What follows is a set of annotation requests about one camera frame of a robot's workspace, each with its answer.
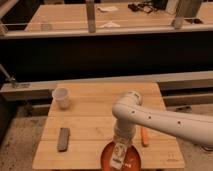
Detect white plastic bottle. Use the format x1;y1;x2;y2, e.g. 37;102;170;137
110;142;128;170

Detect translucent plastic cup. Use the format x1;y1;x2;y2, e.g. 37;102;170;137
52;88;70;109

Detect white crumpled paper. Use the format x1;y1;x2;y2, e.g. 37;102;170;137
99;21;121;28

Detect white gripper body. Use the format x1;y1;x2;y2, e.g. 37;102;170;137
113;123;136;145

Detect wooden table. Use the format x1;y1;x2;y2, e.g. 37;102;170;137
32;81;186;171

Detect orange carrot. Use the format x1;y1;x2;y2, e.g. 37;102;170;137
141;126;149;147

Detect orange ceramic bowl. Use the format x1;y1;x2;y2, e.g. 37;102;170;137
100;142;141;171

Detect white paper on far table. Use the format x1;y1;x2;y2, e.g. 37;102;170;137
97;6;118;12

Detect dark rectangular sponge block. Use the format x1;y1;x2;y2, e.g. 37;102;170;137
57;128;70;152

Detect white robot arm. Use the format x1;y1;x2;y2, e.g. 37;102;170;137
112;91;213;148

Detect black cables on far table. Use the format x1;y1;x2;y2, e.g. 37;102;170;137
127;0;165;14

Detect grey metal post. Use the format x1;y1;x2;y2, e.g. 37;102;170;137
86;0;96;33

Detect small clear glass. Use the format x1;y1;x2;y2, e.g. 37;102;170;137
40;21;49;31

